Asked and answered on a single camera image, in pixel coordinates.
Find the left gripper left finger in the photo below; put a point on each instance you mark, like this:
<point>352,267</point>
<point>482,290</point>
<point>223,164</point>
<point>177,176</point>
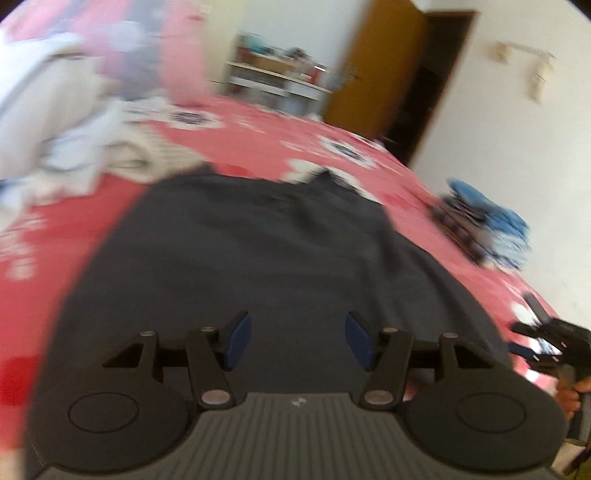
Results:
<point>211,353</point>

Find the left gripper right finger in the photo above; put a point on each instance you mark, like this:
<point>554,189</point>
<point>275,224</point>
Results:
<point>386,356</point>

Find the navy blue elastic-waist shorts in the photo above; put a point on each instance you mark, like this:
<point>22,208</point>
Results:
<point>199,248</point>

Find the stack of folded blue clothes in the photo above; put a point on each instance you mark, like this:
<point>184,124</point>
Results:
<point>492,236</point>

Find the pile of white clothes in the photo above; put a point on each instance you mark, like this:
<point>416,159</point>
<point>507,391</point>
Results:
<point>63,126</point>

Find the person's right hand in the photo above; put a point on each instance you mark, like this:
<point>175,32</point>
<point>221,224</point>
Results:
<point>569,395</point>

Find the red floral bed blanket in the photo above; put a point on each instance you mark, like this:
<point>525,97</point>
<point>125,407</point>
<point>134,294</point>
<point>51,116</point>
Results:
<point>44,250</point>

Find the white cluttered shelf desk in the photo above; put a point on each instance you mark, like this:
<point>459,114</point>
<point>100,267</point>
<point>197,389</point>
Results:
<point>289,81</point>

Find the brown wooden door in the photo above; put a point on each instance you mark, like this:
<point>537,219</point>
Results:
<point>380,68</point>

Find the pink patterned rolled quilt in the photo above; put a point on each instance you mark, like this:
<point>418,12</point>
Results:
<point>147,46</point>

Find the wall coat hook rack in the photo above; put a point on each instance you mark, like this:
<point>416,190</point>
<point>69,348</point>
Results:
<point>537,65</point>

